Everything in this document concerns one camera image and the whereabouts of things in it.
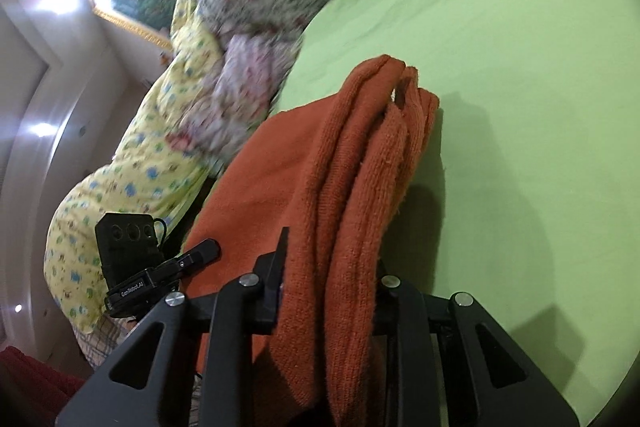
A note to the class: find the rust orange knit sweater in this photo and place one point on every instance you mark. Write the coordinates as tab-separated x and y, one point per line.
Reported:
329	177

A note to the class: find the yellow cartoon print blanket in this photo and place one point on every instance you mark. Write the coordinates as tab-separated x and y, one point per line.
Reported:
146	175

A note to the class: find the black camera box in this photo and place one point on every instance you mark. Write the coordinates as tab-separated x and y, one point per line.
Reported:
127	244

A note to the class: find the pink purple floral cloth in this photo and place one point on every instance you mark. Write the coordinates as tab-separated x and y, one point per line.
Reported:
235	98

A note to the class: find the light green bed sheet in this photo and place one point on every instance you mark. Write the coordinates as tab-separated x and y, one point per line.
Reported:
526	195

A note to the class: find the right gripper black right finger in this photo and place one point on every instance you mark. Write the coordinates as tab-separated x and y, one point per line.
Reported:
448	362

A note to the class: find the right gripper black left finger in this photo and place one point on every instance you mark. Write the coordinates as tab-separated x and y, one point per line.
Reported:
148	380

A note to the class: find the plaid mattress cover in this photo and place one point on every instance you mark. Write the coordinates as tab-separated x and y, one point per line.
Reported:
106	336

